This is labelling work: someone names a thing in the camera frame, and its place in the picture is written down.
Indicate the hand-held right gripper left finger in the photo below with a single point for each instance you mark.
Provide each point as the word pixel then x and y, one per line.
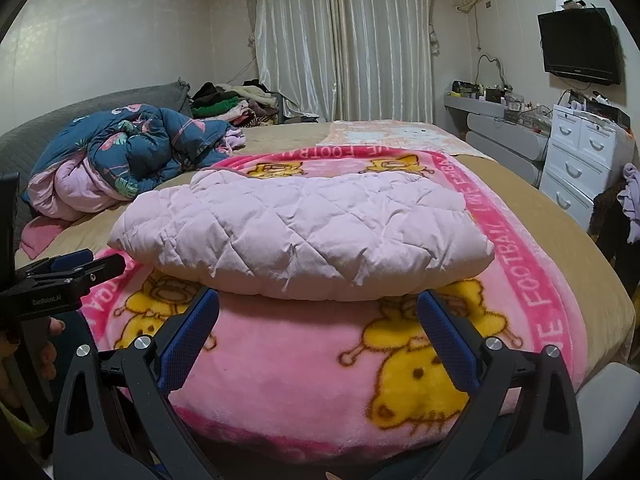
pixel 192 325

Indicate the clutter of small desk items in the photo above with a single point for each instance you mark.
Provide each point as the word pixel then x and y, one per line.
pixel 500 97

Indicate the person's left hand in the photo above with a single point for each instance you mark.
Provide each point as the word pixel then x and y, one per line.
pixel 52 330

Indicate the purple garment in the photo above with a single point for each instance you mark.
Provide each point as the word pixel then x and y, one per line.
pixel 631 195

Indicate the bed with tan sheet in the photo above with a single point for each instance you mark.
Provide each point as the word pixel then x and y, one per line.
pixel 550 200

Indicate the peach printed blanket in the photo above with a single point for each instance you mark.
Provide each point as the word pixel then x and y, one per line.
pixel 390 135

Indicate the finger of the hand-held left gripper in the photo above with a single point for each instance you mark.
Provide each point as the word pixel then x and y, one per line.
pixel 102 270
pixel 67 262

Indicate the pink printed blanket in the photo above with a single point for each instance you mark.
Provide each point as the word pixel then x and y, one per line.
pixel 300 360

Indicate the grey padded headboard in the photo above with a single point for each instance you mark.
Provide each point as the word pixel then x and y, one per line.
pixel 75 110

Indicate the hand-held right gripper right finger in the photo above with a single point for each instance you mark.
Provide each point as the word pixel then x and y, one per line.
pixel 445 327

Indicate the pink quilted jacket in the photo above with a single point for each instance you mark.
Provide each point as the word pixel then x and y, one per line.
pixel 300 240

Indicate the black television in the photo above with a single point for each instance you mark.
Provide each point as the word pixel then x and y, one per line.
pixel 580 45

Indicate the white drawer chest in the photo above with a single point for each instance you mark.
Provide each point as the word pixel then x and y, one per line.
pixel 575 160

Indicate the grey vanity desk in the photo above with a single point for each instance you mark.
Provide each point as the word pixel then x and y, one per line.
pixel 500 130

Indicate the white curtain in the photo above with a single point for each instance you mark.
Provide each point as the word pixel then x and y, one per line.
pixel 350 35

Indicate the pink cloth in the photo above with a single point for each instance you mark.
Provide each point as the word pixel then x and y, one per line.
pixel 42 237

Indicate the dark chair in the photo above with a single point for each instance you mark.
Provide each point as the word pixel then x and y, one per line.
pixel 605 210

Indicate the pile of clothes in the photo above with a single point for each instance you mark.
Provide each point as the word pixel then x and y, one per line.
pixel 220 105

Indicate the blue floral duvet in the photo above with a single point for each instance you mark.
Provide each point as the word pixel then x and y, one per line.
pixel 125 145

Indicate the black box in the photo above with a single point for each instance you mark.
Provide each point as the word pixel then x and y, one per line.
pixel 607 110

